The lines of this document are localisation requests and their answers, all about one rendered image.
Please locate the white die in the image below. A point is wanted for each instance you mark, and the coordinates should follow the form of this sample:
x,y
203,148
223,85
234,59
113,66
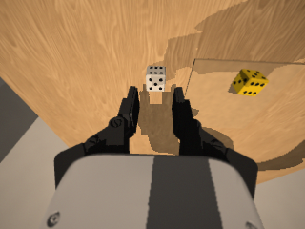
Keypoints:
x,y
156,78

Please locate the yellow die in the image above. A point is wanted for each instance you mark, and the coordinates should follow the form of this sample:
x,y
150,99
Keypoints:
x,y
249,82

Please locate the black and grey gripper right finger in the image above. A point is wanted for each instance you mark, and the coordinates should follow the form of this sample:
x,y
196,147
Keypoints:
x,y
194,141

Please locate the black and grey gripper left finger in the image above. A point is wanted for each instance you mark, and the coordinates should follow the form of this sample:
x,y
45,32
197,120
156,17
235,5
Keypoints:
x,y
113,139

